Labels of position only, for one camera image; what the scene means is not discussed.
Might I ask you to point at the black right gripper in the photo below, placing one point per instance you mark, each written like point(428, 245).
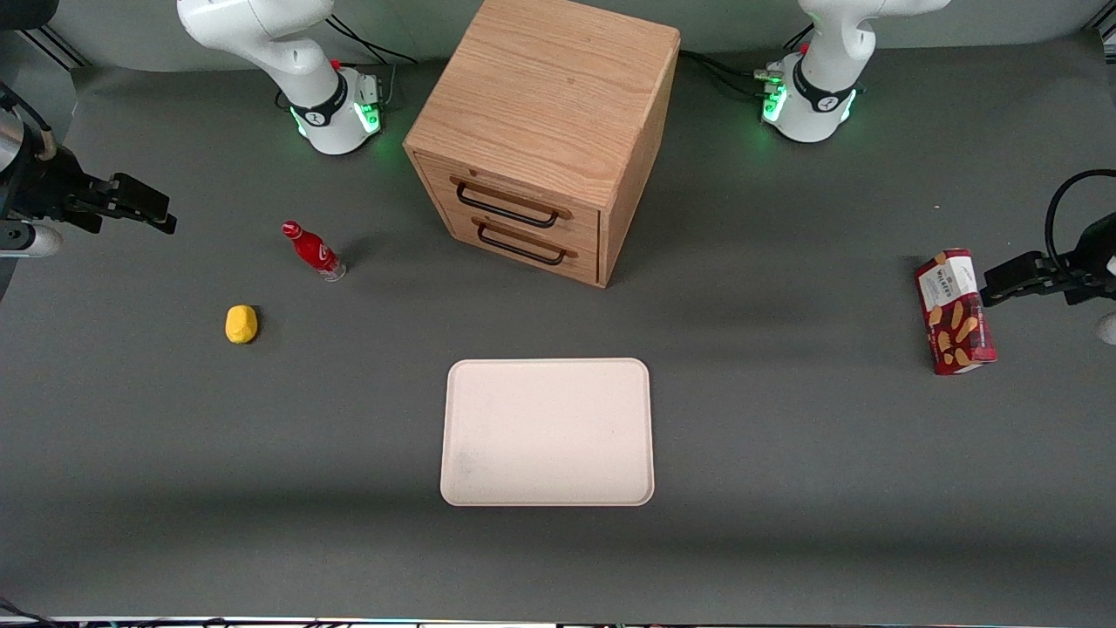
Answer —
point(45, 194)

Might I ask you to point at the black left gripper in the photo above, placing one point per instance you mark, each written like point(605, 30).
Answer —
point(1084, 273)

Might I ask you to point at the red coke bottle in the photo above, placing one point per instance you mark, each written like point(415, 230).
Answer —
point(314, 252)

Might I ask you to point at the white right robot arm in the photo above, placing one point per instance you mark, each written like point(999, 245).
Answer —
point(253, 26)

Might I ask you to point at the beige rectangular tray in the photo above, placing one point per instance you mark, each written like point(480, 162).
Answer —
point(547, 432)

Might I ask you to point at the red cookie box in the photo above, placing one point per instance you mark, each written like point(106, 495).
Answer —
point(955, 314)

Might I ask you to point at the yellow lemon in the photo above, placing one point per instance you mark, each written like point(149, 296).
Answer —
point(241, 324)

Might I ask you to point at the wooden drawer cabinet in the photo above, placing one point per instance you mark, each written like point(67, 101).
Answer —
point(540, 105)

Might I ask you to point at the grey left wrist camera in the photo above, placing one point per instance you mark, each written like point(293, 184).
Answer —
point(1109, 329)

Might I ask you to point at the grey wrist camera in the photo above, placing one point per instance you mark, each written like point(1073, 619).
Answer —
point(26, 240)
point(1109, 329)

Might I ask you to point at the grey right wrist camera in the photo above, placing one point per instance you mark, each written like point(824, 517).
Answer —
point(26, 240)

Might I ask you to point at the aluminium frame rail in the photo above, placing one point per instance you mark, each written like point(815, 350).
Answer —
point(1107, 33)
point(52, 48)

